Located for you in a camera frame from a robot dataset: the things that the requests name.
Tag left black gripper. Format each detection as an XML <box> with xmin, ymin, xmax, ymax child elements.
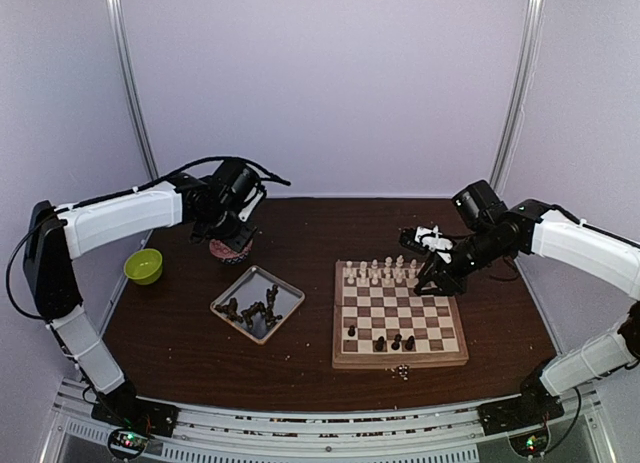
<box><xmin>200</xmin><ymin>205</ymin><xmax>258</xmax><ymax>253</ymax></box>

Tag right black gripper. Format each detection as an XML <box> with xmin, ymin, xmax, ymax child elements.
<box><xmin>414</xmin><ymin>224</ymin><xmax>512</xmax><ymax>297</ymax></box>

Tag wooden chess board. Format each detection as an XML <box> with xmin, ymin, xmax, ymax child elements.
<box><xmin>332</xmin><ymin>255</ymin><xmax>469</xmax><ymax>370</ymax></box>

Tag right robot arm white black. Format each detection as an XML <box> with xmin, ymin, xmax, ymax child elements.
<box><xmin>400</xmin><ymin>180</ymin><xmax>639</xmax><ymax>425</ymax></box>

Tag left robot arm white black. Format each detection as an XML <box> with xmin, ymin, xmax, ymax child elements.
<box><xmin>4</xmin><ymin>156</ymin><xmax>290</xmax><ymax>427</ymax></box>

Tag red patterned bowl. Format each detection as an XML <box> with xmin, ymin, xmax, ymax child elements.
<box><xmin>209</xmin><ymin>240</ymin><xmax>253</xmax><ymax>265</ymax></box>

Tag metal tray wooden rim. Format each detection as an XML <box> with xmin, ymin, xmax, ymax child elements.
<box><xmin>210</xmin><ymin>266</ymin><xmax>305</xmax><ymax>345</ymax></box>

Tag green bowl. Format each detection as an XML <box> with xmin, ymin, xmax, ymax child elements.
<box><xmin>124</xmin><ymin>248</ymin><xmax>164</xmax><ymax>286</ymax></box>

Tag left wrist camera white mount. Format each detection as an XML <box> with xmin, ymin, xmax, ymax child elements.
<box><xmin>238</xmin><ymin>188</ymin><xmax>266</xmax><ymax>222</ymax></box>

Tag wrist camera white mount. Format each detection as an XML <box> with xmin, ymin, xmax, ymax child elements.
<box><xmin>238</xmin><ymin>188</ymin><xmax>266</xmax><ymax>222</ymax></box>
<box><xmin>399</xmin><ymin>226</ymin><xmax>454</xmax><ymax>255</ymax></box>

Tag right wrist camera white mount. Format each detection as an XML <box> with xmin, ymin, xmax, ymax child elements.
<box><xmin>399</xmin><ymin>226</ymin><xmax>454</xmax><ymax>255</ymax></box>

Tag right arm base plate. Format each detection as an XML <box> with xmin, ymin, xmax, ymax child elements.
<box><xmin>477</xmin><ymin>398</ymin><xmax>565</xmax><ymax>436</ymax></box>

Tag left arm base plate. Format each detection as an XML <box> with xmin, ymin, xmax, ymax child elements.
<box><xmin>91</xmin><ymin>400</ymin><xmax>179</xmax><ymax>437</ymax></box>

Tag aluminium front rail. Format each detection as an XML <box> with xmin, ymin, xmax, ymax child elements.
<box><xmin>49</xmin><ymin>375</ymin><xmax>606</xmax><ymax>463</ymax></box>

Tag right aluminium frame post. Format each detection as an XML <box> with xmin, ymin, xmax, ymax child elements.
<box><xmin>490</xmin><ymin>0</ymin><xmax>544</xmax><ymax>194</ymax></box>

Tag aluminium frame post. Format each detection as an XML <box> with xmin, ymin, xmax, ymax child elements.
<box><xmin>106</xmin><ymin>0</ymin><xmax>159</xmax><ymax>179</ymax></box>
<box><xmin>490</xmin><ymin>0</ymin><xmax>544</xmax><ymax>194</ymax></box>

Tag left aluminium frame post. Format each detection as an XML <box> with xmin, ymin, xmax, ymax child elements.
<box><xmin>106</xmin><ymin>0</ymin><xmax>159</xmax><ymax>179</ymax></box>

